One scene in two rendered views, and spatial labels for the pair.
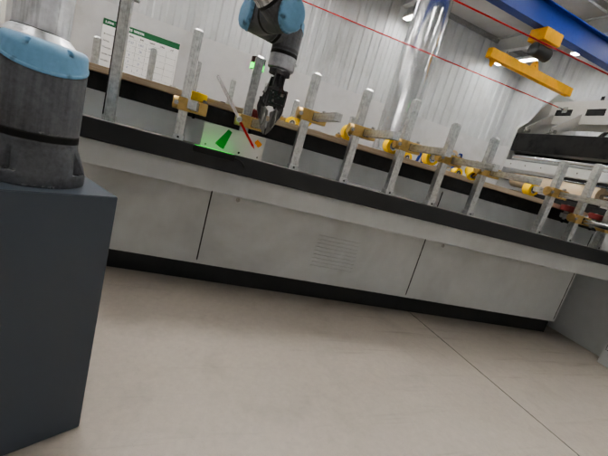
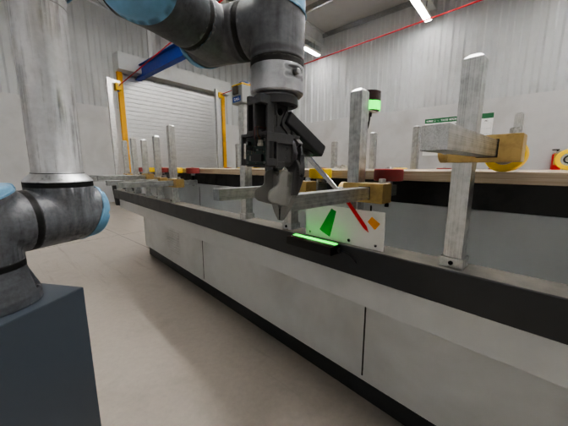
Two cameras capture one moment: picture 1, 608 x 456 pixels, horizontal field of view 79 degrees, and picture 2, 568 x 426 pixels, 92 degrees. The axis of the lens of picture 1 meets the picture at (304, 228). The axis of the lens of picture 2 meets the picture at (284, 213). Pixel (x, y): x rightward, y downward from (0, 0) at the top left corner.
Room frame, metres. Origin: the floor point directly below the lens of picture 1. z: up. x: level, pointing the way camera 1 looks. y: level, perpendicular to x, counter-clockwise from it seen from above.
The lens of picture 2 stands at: (1.11, -0.23, 0.91)
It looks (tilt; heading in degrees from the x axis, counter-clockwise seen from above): 10 degrees down; 65
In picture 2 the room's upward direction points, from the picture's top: straight up
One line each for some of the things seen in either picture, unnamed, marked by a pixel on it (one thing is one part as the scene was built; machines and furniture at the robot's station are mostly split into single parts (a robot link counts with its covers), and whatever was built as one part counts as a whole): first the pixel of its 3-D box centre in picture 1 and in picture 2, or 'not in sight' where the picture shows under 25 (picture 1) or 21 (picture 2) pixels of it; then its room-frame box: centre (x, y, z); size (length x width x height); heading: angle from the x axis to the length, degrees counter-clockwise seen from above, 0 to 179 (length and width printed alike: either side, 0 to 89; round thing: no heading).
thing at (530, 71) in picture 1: (531, 72); not in sight; (5.69, -2.49, 2.65); 1.70 x 0.09 x 0.32; 114
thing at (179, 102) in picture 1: (190, 106); (296, 188); (1.53, 0.58, 0.84); 0.13 x 0.06 x 0.05; 108
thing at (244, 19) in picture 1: (261, 19); (215, 35); (1.22, 0.30, 1.14); 0.12 x 0.12 x 0.09; 43
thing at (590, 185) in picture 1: (582, 204); not in sight; (2.23, -1.53, 0.93); 0.03 x 0.03 x 0.48; 18
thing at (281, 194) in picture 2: (272, 122); (280, 196); (1.30, 0.20, 0.86); 0.06 x 0.03 x 0.09; 18
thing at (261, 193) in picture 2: (263, 119); (268, 194); (1.29, 0.23, 0.86); 0.06 x 0.03 x 0.09; 18
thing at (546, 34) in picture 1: (540, 51); not in sight; (5.69, -2.49, 2.95); 0.34 x 0.26 x 0.49; 114
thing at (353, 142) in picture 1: (353, 141); not in sight; (1.76, -0.11, 0.89); 0.03 x 0.03 x 0.48; 18
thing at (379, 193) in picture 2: (250, 122); (363, 191); (1.61, 0.34, 0.85); 0.13 x 0.06 x 0.05; 108
